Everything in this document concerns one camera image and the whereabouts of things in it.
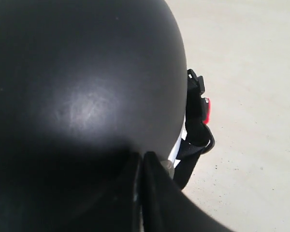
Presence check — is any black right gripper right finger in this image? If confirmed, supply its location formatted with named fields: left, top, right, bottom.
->
left=141, top=152, right=230, bottom=232

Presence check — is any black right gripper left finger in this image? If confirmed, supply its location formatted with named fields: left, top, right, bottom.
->
left=39, top=147, right=141, bottom=232

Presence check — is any black helmet with tinted visor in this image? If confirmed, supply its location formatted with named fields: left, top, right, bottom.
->
left=0, top=0, right=215, bottom=232

